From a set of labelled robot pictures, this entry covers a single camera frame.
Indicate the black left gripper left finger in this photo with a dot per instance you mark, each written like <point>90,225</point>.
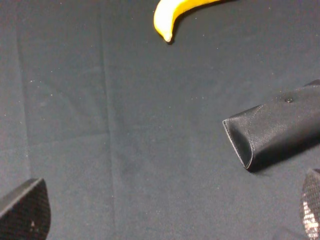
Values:
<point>25,212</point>

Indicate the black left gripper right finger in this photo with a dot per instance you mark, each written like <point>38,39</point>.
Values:
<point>310,204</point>

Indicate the black leather glasses case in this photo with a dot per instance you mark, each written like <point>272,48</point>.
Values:
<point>277,129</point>

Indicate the black tablecloth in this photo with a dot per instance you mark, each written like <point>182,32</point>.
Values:
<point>127,131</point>

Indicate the yellow banana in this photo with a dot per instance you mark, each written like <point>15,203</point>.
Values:
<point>167,11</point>

